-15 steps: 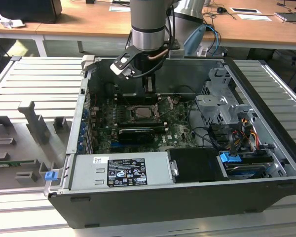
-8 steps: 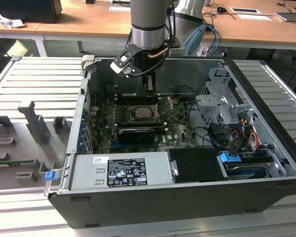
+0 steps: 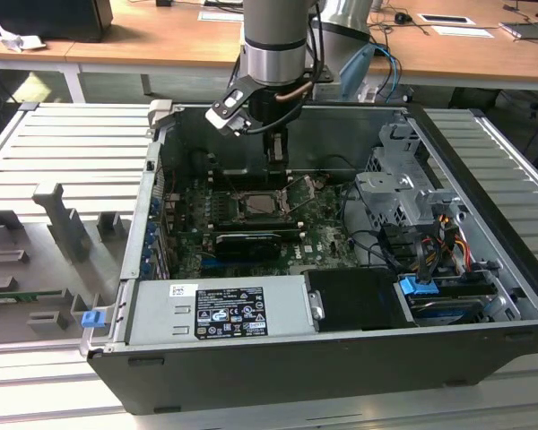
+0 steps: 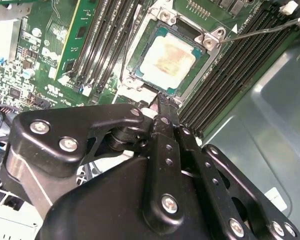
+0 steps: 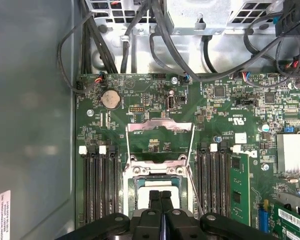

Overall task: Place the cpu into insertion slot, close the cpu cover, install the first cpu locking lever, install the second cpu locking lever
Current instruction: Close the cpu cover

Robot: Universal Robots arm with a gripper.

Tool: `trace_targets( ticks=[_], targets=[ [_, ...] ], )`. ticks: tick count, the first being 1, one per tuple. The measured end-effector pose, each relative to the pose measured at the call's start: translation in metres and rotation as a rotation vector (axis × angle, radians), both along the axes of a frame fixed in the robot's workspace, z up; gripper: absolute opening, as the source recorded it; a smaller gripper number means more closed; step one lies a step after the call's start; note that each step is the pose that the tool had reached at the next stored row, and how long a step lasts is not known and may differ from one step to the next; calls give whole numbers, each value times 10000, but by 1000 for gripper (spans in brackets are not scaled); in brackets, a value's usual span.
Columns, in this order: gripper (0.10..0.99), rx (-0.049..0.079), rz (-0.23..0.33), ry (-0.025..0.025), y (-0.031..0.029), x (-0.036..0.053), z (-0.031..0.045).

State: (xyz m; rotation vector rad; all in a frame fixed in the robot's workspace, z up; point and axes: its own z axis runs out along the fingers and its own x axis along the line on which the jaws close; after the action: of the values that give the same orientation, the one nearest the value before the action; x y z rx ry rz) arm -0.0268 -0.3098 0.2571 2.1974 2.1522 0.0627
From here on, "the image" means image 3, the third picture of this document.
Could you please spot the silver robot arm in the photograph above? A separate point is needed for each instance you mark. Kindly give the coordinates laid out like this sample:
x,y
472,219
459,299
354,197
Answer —
x,y
278,40

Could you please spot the CPU socket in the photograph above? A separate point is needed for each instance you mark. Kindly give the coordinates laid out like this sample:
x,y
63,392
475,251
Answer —
x,y
240,214

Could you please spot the black RAM slots bank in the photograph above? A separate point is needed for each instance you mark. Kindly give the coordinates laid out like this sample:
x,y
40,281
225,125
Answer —
x,y
242,180
260,225

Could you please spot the pale blue teach pendant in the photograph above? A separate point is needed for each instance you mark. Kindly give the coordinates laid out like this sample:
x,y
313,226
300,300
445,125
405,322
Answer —
x,y
354,71

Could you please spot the wooden desk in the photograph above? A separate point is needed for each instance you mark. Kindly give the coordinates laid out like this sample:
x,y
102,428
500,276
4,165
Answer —
x,y
161,40

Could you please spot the silver metal drive cage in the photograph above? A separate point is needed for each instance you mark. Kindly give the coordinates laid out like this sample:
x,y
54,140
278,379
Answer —
x,y
385,188

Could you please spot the black graphics card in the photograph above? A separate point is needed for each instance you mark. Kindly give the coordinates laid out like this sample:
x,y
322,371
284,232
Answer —
x,y
246,246

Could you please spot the green motherboard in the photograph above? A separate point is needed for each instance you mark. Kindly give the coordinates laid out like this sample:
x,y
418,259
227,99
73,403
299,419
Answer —
x,y
327,242

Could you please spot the black computer mouse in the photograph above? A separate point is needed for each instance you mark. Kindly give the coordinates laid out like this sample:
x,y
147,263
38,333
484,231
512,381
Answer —
x,y
402,18

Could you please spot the white paper sheet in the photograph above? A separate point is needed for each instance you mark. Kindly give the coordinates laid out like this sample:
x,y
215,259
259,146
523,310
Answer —
x,y
462,31

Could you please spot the black plastic shroud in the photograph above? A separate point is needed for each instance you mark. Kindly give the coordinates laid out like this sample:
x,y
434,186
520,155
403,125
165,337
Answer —
x,y
354,300

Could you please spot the blue disk carrier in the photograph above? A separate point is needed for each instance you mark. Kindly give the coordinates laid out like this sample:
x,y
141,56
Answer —
x,y
417,286

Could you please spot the grey power supply unit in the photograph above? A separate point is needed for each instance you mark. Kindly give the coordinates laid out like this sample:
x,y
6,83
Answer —
x,y
161,313

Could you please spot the black box on desk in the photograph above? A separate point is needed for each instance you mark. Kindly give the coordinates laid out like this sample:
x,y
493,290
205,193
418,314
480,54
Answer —
x,y
49,18

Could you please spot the black open PC case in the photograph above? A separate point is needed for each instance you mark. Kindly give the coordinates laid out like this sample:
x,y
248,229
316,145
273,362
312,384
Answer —
x,y
296,372

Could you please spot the crumpled white paper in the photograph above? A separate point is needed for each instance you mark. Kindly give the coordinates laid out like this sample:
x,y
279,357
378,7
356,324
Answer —
x,y
20,39

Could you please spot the grey parts rack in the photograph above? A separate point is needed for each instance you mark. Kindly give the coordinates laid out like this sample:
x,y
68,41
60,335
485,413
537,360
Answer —
x,y
40,251

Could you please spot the blue case latch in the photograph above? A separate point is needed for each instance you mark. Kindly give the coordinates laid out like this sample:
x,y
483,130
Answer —
x,y
93,319

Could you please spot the green RAM stick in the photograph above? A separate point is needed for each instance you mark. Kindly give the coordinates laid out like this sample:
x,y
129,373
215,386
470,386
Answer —
x,y
22,296

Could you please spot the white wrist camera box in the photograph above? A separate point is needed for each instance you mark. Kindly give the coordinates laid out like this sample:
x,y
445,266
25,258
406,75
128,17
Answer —
x,y
226,109

